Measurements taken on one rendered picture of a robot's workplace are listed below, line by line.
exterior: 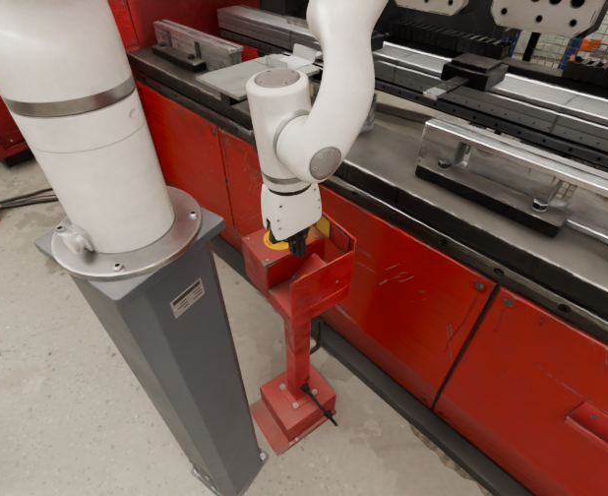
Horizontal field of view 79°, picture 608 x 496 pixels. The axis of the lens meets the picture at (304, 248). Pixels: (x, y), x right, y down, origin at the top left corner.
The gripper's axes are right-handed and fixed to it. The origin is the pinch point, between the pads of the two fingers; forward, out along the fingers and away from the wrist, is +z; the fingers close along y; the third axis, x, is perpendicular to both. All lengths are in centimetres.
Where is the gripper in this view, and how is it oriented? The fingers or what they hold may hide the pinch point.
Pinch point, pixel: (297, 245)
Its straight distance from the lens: 71.2
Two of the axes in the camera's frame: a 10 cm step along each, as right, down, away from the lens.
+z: 0.7, 6.9, 7.2
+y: -8.1, 4.6, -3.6
